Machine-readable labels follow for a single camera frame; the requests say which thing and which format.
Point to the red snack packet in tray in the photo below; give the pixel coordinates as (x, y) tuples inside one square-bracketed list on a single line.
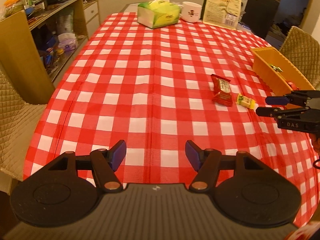
[(292, 85)]

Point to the orange plastic tray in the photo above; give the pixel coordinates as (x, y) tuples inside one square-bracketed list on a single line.
[(264, 57)]

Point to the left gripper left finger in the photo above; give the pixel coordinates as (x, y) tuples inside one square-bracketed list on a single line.
[(104, 165)]

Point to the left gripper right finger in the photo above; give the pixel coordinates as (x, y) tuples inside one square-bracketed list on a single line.
[(206, 163)]

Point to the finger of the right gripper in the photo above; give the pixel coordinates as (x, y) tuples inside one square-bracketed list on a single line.
[(297, 98), (278, 113)]

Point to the quilted beige chair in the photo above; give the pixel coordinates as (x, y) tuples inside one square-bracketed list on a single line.
[(18, 122), (302, 50)]

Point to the yellow wrapped candy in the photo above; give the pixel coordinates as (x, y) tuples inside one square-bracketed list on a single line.
[(244, 101)]

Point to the green tissue box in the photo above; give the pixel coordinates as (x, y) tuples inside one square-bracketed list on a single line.
[(158, 13)]

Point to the cardboard box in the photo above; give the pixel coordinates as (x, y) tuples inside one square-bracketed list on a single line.
[(21, 62)]

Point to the white ceramic mug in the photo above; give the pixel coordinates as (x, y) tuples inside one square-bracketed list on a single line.
[(190, 12)]

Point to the green dark snack packet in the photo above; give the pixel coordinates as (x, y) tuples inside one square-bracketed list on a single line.
[(276, 68)]

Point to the sunflower seed bag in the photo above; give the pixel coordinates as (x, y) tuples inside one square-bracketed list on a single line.
[(222, 13)]

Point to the wooden shelf unit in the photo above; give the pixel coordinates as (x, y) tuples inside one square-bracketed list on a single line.
[(80, 17)]

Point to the large red snack packet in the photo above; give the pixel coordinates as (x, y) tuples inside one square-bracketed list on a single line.
[(221, 90)]

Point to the red white checkered tablecloth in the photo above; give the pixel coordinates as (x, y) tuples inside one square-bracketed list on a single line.
[(152, 88)]

